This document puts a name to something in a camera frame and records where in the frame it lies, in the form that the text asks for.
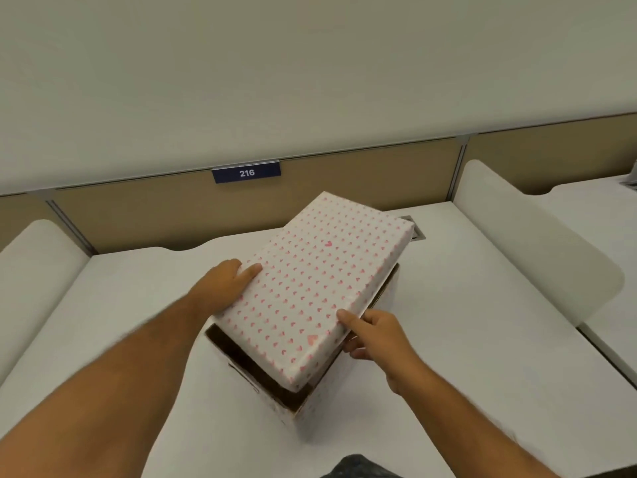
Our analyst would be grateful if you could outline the person's left forearm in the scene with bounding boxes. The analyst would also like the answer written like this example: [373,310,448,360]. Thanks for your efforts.
[0,293,212,478]

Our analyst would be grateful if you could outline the person's left hand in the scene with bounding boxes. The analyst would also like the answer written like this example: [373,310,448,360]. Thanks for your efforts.
[187,259,263,322]

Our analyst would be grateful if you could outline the beige partition panel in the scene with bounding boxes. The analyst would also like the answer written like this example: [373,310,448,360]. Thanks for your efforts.
[0,113,637,255]

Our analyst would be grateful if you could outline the person's right hand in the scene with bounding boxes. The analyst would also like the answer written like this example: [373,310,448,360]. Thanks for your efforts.
[337,308,429,397]

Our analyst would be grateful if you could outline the white cardboard box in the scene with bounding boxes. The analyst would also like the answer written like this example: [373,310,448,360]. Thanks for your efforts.
[204,262,402,442]

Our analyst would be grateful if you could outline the grey partition post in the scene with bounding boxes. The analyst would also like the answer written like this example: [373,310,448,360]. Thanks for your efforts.
[30,190,98,257]
[446,134,471,202]

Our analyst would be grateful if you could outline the grey desk cable grommet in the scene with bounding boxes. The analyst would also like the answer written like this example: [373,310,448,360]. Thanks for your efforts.
[399,215,427,243]

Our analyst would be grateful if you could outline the white desk divider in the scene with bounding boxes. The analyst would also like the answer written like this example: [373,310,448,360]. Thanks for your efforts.
[453,159,625,327]
[0,219,91,386]

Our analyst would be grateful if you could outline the white box lid with pink hearts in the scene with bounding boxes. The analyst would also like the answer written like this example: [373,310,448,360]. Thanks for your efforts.
[213,191,416,394]

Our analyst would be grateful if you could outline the person's right forearm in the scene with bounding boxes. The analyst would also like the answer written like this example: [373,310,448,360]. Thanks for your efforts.
[395,365,560,478]

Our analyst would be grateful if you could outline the blue number sign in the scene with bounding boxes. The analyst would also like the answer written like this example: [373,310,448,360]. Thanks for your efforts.
[211,161,282,185]

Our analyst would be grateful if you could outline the person's dark trousers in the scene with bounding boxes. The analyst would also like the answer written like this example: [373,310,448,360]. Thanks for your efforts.
[318,454,405,478]

